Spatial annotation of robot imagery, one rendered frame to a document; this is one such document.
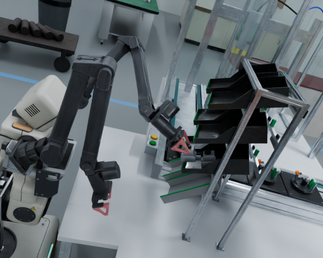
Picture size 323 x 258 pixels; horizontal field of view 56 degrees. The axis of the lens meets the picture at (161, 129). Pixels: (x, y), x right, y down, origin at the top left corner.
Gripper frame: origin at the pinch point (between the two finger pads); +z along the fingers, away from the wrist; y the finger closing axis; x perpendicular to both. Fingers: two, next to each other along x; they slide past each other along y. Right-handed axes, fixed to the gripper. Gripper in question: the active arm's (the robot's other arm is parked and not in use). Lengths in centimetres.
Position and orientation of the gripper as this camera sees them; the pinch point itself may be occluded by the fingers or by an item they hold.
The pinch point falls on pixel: (188, 149)
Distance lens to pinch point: 131.4
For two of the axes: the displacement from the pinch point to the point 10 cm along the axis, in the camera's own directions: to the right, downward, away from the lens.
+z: 7.2, 6.7, 1.9
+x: -6.6, 5.8, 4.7
